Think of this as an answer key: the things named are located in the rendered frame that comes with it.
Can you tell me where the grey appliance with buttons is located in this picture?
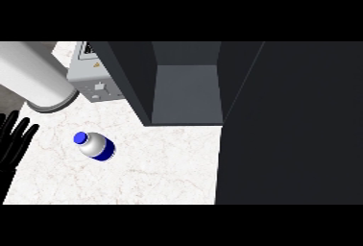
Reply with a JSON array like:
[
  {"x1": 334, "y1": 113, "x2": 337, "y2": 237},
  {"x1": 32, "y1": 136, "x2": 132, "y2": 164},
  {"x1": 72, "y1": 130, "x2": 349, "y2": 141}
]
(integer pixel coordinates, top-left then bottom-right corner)
[{"x1": 64, "y1": 40, "x2": 126, "y2": 103}]

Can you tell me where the blue-capped water bottle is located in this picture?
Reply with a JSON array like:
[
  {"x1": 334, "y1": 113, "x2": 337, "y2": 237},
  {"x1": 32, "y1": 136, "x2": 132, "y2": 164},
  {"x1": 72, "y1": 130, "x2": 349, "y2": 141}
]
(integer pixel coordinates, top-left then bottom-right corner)
[{"x1": 72, "y1": 131, "x2": 116, "y2": 162}]

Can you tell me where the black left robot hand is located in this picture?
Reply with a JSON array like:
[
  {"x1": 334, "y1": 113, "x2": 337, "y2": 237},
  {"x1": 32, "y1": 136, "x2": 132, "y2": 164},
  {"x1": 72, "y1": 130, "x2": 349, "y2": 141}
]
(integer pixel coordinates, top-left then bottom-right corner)
[{"x1": 0, "y1": 110, "x2": 41, "y2": 204}]

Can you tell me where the dark grey cabinet door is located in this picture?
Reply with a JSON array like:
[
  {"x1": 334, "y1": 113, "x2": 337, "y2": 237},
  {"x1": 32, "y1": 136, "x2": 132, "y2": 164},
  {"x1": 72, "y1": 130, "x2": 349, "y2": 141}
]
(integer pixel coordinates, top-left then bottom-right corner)
[{"x1": 213, "y1": 40, "x2": 363, "y2": 206}]

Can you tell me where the dark grey open cabinet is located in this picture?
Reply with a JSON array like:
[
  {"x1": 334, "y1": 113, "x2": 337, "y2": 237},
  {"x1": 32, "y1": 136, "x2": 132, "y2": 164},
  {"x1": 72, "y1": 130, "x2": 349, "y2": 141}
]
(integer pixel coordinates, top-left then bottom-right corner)
[{"x1": 88, "y1": 40, "x2": 267, "y2": 127}]

